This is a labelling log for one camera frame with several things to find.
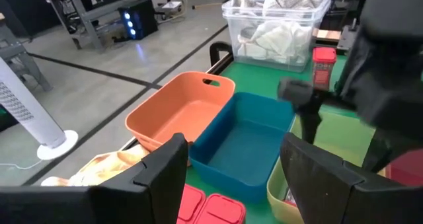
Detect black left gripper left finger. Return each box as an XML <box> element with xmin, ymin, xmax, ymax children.
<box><xmin>0</xmin><ymin>133</ymin><xmax>190</xmax><ymax>224</ymax></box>

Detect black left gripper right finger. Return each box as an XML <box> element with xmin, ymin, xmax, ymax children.
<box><xmin>280</xmin><ymin>132</ymin><xmax>423</xmax><ymax>224</ymax></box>

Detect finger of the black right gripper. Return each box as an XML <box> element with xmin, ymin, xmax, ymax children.
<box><xmin>361</xmin><ymin>128</ymin><xmax>398</xmax><ymax>174</ymax></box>
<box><xmin>295</xmin><ymin>98</ymin><xmax>324</xmax><ymax>144</ymax></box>

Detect red-lid spice tin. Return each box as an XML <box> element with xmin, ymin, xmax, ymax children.
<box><xmin>176</xmin><ymin>183</ymin><xmax>206</xmax><ymax>224</ymax></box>
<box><xmin>312</xmin><ymin>47</ymin><xmax>337</xmax><ymax>91</ymax></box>
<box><xmin>283</xmin><ymin>186</ymin><xmax>297</xmax><ymax>207</ymax></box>
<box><xmin>194</xmin><ymin>193</ymin><xmax>247</xmax><ymax>224</ymax></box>

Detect pink plastic bin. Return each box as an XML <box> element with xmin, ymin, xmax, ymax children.
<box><xmin>385</xmin><ymin>148</ymin><xmax>423</xmax><ymax>187</ymax></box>

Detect yellow checked cloth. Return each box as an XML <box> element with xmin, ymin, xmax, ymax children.
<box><xmin>41</xmin><ymin>143</ymin><xmax>150</xmax><ymax>187</ymax></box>

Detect yellow-green plastic bin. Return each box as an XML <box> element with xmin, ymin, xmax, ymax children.
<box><xmin>266</xmin><ymin>157</ymin><xmax>305</xmax><ymax>224</ymax></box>

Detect blue plastic bin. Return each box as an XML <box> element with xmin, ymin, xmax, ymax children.
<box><xmin>188</xmin><ymin>91</ymin><xmax>296</xmax><ymax>204</ymax></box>

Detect grey white crumpled cloth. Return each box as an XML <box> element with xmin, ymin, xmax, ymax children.
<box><xmin>231</xmin><ymin>0</ymin><xmax>327</xmax><ymax>65</ymax></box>

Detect orange plastic bin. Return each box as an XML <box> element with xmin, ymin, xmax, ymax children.
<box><xmin>124</xmin><ymin>71</ymin><xmax>237</xmax><ymax>152</ymax></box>

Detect white tower fan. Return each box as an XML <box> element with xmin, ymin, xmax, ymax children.
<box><xmin>0</xmin><ymin>57</ymin><xmax>79</xmax><ymax>161</ymax></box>

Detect clear plastic storage box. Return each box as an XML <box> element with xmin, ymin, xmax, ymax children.
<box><xmin>221</xmin><ymin>0</ymin><xmax>334</xmax><ymax>73</ymax></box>

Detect black computer tower blue lights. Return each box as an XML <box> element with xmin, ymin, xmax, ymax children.
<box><xmin>118</xmin><ymin>0</ymin><xmax>159</xmax><ymax>41</ymax></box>

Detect grey metal workbench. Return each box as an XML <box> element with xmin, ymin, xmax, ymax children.
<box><xmin>0</xmin><ymin>14</ymin><xmax>54</xmax><ymax>93</ymax></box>
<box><xmin>41</xmin><ymin>0</ymin><xmax>153</xmax><ymax>53</ymax></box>

